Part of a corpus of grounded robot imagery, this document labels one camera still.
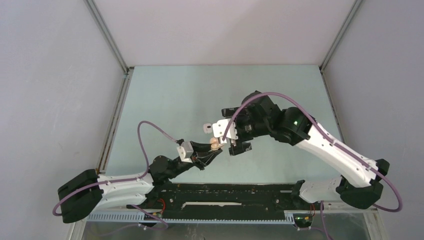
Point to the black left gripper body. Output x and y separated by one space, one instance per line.
195 157

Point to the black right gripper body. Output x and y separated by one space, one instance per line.
247 129

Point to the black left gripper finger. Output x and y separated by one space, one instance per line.
206 158
200 147

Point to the beige earbud charging case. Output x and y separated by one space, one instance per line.
215 144

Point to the white earbud charging case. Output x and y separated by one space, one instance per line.
208 128

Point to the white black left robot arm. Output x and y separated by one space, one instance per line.
89 191

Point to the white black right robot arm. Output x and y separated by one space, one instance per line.
359 182

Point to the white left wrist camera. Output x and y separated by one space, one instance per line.
185 151

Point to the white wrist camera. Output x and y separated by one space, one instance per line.
185 151
224 130

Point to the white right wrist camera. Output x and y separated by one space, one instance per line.
224 130

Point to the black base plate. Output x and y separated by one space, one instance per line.
224 201

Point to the white slotted cable duct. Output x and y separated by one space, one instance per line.
139 217

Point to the aluminium corner post left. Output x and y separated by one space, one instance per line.
106 33

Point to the aluminium corner post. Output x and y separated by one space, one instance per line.
357 4
106 33

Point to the aluminium corner post right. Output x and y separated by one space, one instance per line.
357 4

